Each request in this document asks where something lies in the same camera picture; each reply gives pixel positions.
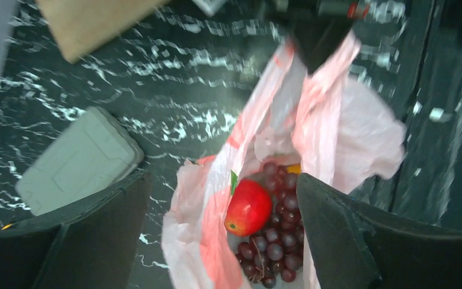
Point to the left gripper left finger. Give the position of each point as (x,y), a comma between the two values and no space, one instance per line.
(90,243)

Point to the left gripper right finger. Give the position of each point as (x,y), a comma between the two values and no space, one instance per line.
(356,245)

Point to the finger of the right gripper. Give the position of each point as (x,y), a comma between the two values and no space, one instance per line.
(314,41)

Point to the purple fake grapes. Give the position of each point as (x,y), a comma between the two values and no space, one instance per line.
(276,250)

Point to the pink plastic bag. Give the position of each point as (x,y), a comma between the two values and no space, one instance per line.
(338,129)

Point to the red orange fake mango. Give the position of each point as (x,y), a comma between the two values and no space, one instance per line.
(295,169)

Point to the red fake peach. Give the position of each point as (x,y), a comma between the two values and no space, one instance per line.
(249,209)

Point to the grey plastic case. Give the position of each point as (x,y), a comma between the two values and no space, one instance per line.
(94,152)

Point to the wooden board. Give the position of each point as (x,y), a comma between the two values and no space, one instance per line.
(80,27)

